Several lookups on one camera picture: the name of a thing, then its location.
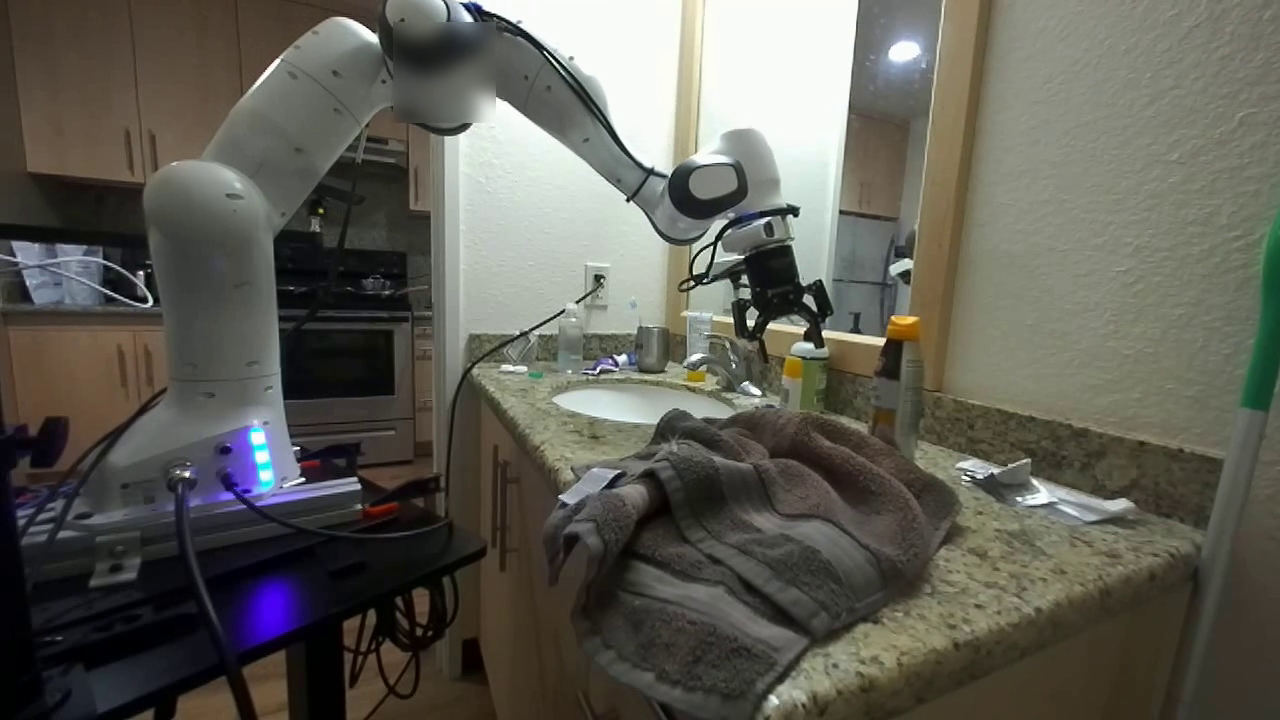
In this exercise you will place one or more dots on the light wood vanity cabinet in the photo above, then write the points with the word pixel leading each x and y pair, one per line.
pixel 513 563

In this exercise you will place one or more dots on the chrome sink faucet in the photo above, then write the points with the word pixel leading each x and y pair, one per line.
pixel 727 360

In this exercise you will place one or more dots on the white wall outlet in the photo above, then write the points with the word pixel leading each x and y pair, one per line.
pixel 596 283

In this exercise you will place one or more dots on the crumpled clear plastic wrapper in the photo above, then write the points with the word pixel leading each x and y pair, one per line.
pixel 1041 492

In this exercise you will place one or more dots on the wooden kitchen base cabinet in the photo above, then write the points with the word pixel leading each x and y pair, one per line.
pixel 73 380

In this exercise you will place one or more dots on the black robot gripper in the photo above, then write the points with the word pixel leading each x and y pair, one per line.
pixel 775 277

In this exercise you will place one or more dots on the black kitchen oven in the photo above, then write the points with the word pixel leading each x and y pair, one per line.
pixel 345 373

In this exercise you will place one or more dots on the wooden kitchen wall cabinets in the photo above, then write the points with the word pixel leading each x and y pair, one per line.
pixel 82 81

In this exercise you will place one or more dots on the grey toothbrush cup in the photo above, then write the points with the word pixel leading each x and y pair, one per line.
pixel 651 348

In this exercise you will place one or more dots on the white clutter on kitchen counter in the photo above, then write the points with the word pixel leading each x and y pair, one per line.
pixel 73 275

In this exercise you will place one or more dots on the white oval sink basin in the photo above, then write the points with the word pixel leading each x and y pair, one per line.
pixel 635 401

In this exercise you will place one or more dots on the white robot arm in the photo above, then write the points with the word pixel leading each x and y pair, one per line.
pixel 212 266

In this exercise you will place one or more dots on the spray bottle with orange cap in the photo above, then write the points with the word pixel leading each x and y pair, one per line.
pixel 898 384

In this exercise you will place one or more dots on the grey bath towel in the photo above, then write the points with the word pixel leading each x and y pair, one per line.
pixel 745 535

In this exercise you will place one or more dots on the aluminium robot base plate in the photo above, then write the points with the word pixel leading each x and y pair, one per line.
pixel 203 526

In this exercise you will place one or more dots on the wood framed wall mirror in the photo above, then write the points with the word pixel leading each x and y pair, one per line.
pixel 787 81

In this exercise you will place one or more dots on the black robot cart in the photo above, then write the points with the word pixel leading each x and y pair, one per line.
pixel 264 600

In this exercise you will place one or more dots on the clear bottle with white cap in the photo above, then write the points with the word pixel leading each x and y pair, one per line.
pixel 575 341

